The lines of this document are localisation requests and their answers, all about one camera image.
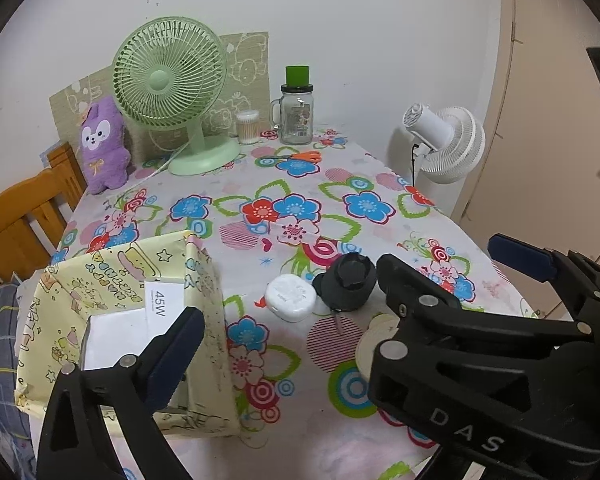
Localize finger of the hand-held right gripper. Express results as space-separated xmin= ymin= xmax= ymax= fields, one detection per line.
xmin=367 ymin=253 xmax=595 ymax=463
xmin=487 ymin=233 xmax=600 ymax=334

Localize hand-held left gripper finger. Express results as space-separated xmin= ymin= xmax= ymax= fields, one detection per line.
xmin=35 ymin=304 xmax=205 ymax=480

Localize black round knob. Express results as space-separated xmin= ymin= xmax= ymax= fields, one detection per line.
xmin=330 ymin=254 xmax=377 ymax=293

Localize beige tape roll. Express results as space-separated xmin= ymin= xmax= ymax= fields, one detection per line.
xmin=355 ymin=312 xmax=403 ymax=386

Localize black key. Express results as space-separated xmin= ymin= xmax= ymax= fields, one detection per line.
xmin=311 ymin=270 xmax=376 ymax=333

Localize yellow birthday gift bag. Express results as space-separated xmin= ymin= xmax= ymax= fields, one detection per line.
xmin=15 ymin=230 xmax=242 ymax=440

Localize white round case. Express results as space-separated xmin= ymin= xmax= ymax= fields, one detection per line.
xmin=265 ymin=274 xmax=316 ymax=323

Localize white flat carton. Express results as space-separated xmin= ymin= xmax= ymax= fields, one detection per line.
xmin=80 ymin=278 xmax=191 ymax=413

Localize beige wardrobe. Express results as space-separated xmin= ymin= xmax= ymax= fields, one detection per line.
xmin=450 ymin=0 xmax=600 ymax=321

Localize white fan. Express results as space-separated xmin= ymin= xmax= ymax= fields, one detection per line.
xmin=402 ymin=102 xmax=487 ymax=184

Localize floral tablecloth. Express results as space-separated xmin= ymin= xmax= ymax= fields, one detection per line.
xmin=55 ymin=130 xmax=541 ymax=480

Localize orange scissors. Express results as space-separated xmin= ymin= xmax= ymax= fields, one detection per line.
xmin=272 ymin=150 xmax=322 ymax=164

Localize blue plaid cloth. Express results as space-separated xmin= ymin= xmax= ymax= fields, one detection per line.
xmin=0 ymin=280 xmax=36 ymax=476

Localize glass jar with green lid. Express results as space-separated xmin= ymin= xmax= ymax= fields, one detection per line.
xmin=270 ymin=65 xmax=315 ymax=145

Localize wooden chair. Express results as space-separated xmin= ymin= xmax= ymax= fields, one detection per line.
xmin=0 ymin=141 xmax=87 ymax=288

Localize purple plush toy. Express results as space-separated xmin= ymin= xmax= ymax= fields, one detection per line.
xmin=79 ymin=95 xmax=132 ymax=196

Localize cotton swab container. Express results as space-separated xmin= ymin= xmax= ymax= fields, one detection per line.
xmin=235 ymin=109 xmax=261 ymax=146

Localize beige cartoon print board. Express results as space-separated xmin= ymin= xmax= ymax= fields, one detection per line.
xmin=48 ymin=31 xmax=270 ymax=168

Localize green desk fan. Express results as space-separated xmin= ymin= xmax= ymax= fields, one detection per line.
xmin=111 ymin=16 xmax=241 ymax=177

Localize white fan cord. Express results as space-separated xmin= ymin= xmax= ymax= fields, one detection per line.
xmin=130 ymin=141 xmax=193 ymax=183

